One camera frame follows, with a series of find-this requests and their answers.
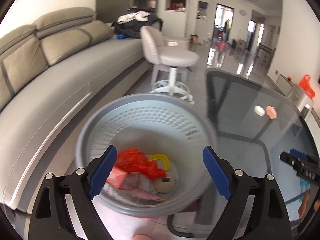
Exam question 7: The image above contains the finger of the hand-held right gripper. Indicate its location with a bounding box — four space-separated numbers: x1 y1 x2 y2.
279 151 300 168
289 149 310 161

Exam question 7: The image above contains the red plastic bag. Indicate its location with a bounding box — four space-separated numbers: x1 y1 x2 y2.
114 149 167 179

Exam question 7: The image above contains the pink pig toy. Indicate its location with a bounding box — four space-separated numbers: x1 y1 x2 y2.
265 106 278 119

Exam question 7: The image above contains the black jacket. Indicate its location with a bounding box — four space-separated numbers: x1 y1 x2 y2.
111 11 163 39

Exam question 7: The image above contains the grey sofa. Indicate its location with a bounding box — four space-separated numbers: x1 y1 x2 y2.
0 7 150 213

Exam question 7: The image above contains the white low cabinet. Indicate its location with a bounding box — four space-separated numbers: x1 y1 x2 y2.
277 72 315 115

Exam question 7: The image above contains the beige swivel chair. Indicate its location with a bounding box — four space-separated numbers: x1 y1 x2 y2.
140 26 200 105

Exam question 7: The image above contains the yellow plastic ring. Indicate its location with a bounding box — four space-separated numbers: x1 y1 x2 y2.
147 154 171 172

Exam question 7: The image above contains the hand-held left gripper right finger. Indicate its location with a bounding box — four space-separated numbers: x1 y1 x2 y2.
202 145 292 240

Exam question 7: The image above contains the grey perforated waste basket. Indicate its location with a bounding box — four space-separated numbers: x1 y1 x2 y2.
75 93 220 218

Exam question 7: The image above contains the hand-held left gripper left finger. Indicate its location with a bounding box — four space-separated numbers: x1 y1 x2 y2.
28 145 118 240

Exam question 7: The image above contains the orange plastic bag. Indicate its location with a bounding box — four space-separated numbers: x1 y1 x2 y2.
299 74 316 98

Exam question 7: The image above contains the white garment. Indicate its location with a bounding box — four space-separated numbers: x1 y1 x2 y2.
117 10 150 23

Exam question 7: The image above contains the round sloth plush toy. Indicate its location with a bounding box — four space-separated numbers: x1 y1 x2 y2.
153 176 174 194

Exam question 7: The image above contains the pink snack packet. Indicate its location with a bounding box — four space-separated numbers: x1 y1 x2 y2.
120 174 166 203

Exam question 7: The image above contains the white box with label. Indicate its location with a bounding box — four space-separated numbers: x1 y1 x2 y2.
164 36 188 48

